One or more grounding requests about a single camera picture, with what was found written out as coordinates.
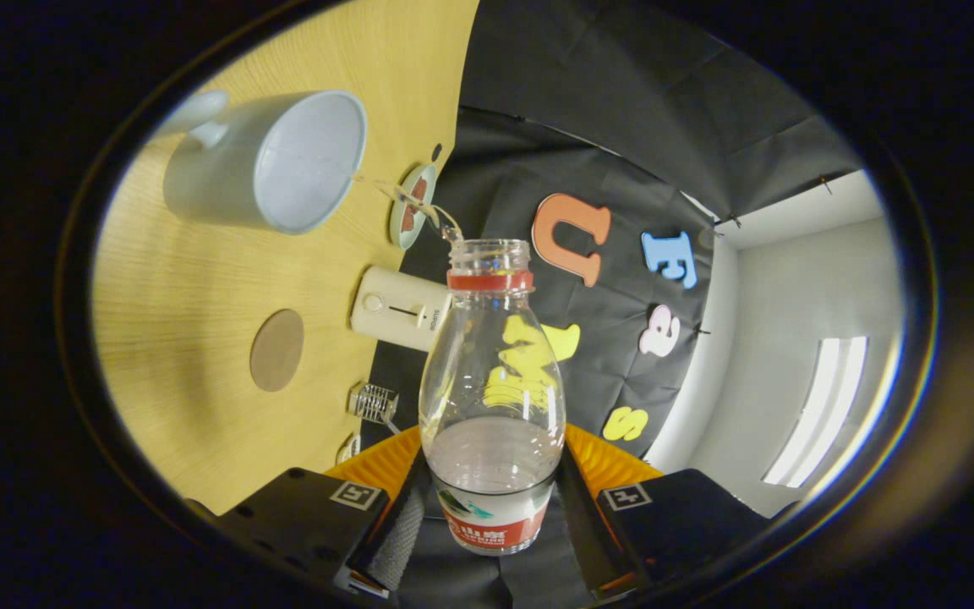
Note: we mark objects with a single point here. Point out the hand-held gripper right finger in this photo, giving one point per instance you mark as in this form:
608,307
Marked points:
690,516

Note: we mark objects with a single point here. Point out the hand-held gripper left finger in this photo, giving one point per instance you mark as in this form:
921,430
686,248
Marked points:
318,516

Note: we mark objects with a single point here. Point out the round brown coaster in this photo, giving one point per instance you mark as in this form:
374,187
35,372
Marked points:
276,350

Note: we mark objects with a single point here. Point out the clear juice bottle red label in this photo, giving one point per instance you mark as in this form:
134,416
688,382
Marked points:
491,406

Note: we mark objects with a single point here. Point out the white cup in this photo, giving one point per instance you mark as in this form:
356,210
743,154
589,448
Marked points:
216,186

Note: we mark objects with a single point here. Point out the long ceiling light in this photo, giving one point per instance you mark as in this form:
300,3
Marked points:
821,406

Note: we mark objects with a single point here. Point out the white toaster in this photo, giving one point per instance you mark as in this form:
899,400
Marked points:
394,309

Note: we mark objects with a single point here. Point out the wooden table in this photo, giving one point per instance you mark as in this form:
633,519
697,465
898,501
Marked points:
199,296

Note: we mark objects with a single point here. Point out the small pale green plate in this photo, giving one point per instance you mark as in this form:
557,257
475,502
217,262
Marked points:
395,224

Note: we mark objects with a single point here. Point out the brown food piece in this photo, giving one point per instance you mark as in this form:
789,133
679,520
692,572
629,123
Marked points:
408,218
419,189

